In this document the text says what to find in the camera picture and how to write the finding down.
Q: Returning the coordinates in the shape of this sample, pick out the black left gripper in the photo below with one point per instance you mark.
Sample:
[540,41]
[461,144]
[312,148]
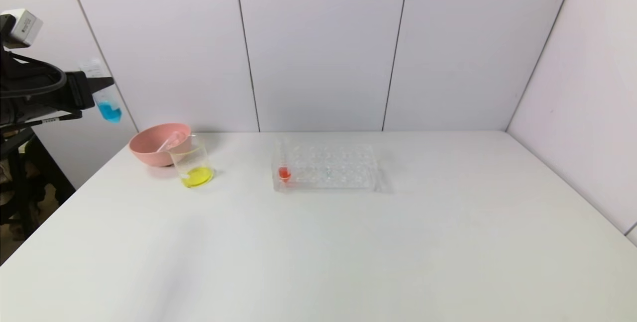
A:
[79,90]

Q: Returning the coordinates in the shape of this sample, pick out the test tube with blue pigment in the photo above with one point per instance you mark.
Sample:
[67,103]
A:
[108,108]

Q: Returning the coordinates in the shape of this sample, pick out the test tube with yellow pigment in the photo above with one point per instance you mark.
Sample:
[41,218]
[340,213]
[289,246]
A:
[171,140]

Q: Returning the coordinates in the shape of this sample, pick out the clear glass beaker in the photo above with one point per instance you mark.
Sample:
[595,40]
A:
[196,175]

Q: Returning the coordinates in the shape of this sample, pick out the test tube with red pigment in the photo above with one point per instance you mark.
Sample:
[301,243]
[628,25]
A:
[284,172]

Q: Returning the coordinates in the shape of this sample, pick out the clear plastic test tube rack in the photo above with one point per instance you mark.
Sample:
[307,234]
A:
[323,177]

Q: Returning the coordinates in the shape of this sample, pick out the pink plastic bowl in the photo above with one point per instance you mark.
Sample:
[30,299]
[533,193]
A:
[149,145]

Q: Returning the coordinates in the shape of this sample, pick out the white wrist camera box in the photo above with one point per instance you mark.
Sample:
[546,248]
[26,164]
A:
[25,28]

